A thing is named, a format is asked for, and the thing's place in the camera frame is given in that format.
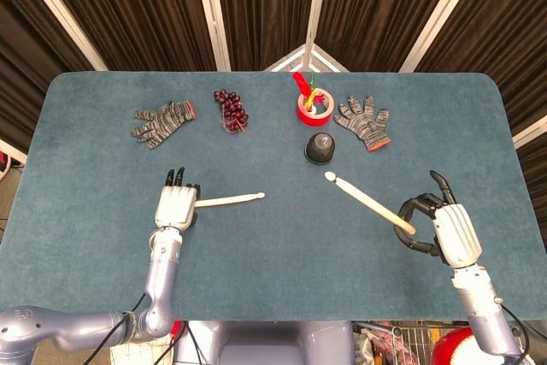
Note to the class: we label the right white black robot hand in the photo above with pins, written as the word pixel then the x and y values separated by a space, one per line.
pixel 455 232

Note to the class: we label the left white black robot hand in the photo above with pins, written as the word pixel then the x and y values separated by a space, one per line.
pixel 175 209

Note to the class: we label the pale wooden drumstick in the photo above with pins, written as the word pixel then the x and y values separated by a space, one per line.
pixel 231 199
pixel 367 202

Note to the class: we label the left lavender robot arm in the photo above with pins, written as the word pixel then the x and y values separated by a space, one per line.
pixel 160 279

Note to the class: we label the right lavender robot arm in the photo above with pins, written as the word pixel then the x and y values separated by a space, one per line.
pixel 483 313

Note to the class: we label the grey striped knit glove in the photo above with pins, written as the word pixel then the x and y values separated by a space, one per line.
pixel 164 123
pixel 363 123

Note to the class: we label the red and white ball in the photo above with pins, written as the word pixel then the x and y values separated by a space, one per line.
pixel 453 345

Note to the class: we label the dark red grape bunch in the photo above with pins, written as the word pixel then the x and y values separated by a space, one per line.
pixel 233 110

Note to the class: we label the blue felt table mat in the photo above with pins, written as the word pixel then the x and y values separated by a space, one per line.
pixel 278 262

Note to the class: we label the small red plastic object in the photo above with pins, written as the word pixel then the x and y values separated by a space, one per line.
pixel 176 328

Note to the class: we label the pink patterned plastic bag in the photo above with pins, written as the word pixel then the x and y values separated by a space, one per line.
pixel 384 350

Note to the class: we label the white checked cloth bag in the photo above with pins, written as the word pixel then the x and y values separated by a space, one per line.
pixel 145 354

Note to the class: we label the black faceted cup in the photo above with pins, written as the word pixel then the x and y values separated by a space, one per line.
pixel 319 149

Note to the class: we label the red tape roll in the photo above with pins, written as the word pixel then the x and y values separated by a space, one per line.
pixel 305 119

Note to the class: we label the lavender robot torso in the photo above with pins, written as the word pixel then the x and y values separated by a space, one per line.
pixel 265 343

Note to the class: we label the dark brown pleated curtain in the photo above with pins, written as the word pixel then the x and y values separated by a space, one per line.
pixel 265 6

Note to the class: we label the white metal frame bar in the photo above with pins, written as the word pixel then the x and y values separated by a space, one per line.
pixel 530 133
pixel 13 152

